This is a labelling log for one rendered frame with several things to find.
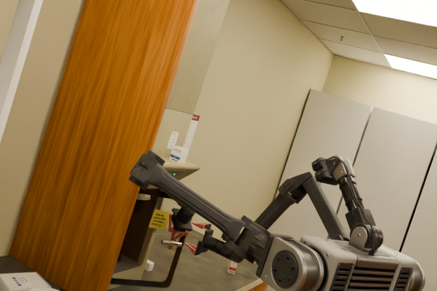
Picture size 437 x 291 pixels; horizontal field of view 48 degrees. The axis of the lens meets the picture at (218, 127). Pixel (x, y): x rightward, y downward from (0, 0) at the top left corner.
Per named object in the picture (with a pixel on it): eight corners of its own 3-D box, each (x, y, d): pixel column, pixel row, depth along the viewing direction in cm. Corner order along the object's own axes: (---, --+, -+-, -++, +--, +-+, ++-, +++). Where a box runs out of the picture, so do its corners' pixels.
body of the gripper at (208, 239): (211, 228, 220) (224, 234, 217) (203, 249, 221) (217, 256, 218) (203, 229, 215) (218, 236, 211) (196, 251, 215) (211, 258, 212)
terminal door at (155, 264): (100, 282, 191) (131, 185, 189) (168, 287, 208) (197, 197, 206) (101, 283, 191) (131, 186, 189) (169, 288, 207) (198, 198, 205)
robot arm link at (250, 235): (249, 254, 135) (260, 237, 135) (227, 239, 143) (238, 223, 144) (268, 266, 140) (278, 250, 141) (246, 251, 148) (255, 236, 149)
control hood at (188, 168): (129, 179, 188) (136, 154, 188) (173, 179, 217) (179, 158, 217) (153, 190, 183) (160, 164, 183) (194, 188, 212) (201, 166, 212)
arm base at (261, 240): (258, 278, 129) (272, 235, 128) (239, 264, 135) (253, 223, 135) (281, 279, 134) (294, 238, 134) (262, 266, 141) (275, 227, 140)
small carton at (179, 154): (168, 159, 203) (173, 145, 202) (175, 160, 207) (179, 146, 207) (178, 163, 200) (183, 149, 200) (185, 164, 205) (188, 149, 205)
